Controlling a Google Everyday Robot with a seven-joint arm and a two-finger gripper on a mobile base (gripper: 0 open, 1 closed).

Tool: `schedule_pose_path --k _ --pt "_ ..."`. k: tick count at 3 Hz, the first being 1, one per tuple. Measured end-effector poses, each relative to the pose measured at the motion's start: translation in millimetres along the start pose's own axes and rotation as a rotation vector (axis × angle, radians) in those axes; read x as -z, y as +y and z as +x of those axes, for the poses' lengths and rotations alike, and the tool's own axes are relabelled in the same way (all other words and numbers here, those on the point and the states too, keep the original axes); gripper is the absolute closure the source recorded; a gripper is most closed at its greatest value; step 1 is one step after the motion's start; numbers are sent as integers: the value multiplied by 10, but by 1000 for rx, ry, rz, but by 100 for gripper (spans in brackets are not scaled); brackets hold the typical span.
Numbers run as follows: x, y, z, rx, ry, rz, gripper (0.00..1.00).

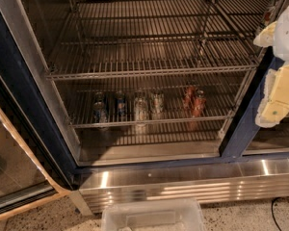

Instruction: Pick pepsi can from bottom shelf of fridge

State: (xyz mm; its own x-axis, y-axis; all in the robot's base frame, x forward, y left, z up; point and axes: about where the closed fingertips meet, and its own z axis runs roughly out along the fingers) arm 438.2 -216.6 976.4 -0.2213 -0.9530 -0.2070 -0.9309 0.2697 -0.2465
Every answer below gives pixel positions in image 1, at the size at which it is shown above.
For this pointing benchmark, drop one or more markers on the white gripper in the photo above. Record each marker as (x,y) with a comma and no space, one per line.
(275,105)

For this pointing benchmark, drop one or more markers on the front silver soda can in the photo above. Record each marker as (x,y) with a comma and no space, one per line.
(140,109)

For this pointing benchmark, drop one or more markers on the rear silver soda can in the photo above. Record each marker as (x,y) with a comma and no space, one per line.
(157,101)

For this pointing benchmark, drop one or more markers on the silver soda can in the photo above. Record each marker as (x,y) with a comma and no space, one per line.
(140,109)
(157,101)

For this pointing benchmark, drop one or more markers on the wire fridge shelf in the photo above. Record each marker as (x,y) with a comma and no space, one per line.
(152,19)
(151,57)
(165,100)

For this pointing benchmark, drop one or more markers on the bottom wire fridge shelf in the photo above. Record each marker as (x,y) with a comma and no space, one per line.
(165,100)

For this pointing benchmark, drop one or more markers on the open glass fridge door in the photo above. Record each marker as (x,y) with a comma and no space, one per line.
(24,182)

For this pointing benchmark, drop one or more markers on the middle wire fridge shelf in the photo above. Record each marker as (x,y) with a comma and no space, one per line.
(151,57)

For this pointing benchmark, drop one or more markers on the front red soda can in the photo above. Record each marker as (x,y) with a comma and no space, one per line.
(198,103)

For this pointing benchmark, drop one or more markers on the blue pepsi can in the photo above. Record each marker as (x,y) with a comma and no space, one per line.
(120,103)
(99,113)
(100,96)

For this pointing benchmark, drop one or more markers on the upper wire fridge shelf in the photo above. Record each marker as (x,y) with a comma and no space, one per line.
(152,19)

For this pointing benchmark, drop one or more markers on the white bottle on shelf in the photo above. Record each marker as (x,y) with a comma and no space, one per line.
(266,17)

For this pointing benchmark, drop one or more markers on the rear red soda can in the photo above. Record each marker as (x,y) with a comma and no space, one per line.
(188,96)

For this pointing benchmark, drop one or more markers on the clear plastic bin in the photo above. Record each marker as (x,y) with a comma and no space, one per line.
(158,215)

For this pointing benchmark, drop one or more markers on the red soda can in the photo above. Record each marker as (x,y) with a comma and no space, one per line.
(198,103)
(188,96)

